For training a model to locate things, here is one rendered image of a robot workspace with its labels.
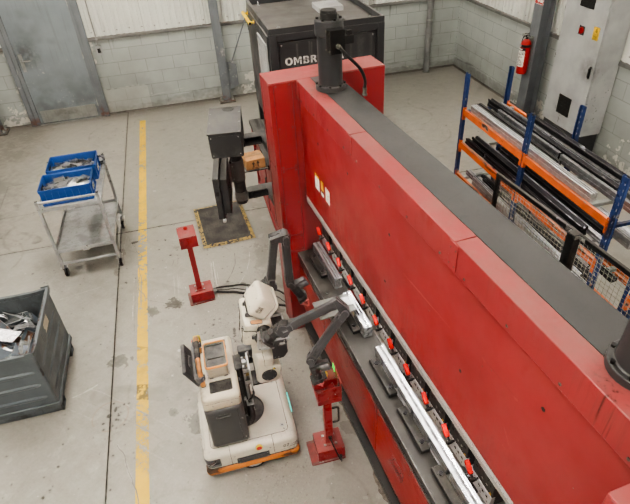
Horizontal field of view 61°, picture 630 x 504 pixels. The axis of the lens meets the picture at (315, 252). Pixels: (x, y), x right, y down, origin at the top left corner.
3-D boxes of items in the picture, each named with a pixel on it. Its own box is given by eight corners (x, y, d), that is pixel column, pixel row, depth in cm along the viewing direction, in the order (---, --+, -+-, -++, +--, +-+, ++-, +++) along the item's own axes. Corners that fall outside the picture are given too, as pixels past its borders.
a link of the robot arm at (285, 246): (278, 229, 337) (281, 238, 329) (286, 227, 338) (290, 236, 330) (284, 281, 363) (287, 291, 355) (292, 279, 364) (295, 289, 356)
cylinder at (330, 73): (311, 85, 347) (307, 8, 318) (347, 79, 353) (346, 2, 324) (329, 102, 321) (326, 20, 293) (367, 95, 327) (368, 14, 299)
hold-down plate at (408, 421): (396, 411, 312) (396, 408, 310) (405, 408, 313) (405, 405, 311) (421, 454, 289) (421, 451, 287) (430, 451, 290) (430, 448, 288)
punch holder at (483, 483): (469, 478, 245) (474, 457, 235) (485, 471, 247) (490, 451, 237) (488, 508, 234) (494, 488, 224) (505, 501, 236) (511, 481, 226)
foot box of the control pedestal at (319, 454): (306, 442, 397) (305, 433, 390) (338, 434, 401) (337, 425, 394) (312, 466, 381) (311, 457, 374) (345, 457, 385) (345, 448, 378)
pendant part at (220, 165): (220, 191, 454) (213, 152, 433) (234, 189, 455) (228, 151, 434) (218, 219, 419) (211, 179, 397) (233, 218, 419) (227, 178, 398)
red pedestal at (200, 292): (187, 293, 540) (170, 226, 490) (212, 287, 545) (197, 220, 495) (190, 306, 524) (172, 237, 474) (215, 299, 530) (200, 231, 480)
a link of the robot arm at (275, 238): (266, 228, 334) (269, 236, 326) (287, 227, 338) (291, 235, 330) (262, 283, 359) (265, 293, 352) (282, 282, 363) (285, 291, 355)
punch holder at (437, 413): (427, 410, 276) (429, 389, 266) (441, 405, 278) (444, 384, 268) (442, 433, 264) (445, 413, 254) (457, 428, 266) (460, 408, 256)
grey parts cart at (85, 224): (71, 233, 639) (43, 162, 582) (127, 223, 651) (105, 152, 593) (62, 279, 569) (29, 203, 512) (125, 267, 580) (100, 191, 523)
